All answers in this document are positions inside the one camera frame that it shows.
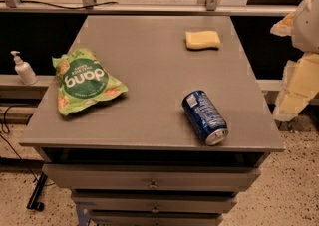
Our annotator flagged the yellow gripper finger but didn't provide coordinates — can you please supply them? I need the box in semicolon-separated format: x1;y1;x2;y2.
270;12;295;37
273;53;319;121

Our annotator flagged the yellow sponge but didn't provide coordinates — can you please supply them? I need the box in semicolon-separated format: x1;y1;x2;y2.
185;31;221;50

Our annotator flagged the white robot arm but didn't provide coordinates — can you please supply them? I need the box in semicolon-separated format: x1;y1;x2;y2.
270;0;319;121

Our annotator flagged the green rice chip bag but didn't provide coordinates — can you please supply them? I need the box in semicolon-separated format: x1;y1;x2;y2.
52;48;128;116

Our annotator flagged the blue soda can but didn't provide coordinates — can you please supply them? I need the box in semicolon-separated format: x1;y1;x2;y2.
181;91;228;145

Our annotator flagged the grey drawer cabinet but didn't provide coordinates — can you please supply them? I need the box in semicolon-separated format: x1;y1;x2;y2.
21;16;284;226

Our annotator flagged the white pump bottle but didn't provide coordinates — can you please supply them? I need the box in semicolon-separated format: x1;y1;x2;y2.
11;51;38;85

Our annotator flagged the black floor stand foot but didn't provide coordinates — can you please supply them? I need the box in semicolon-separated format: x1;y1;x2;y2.
27;173;48;211

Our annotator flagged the black cable on ledge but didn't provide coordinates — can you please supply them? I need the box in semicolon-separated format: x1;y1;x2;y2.
0;0;119;10

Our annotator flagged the black cable on floor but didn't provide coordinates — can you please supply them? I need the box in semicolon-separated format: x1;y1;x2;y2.
0;104;56;188

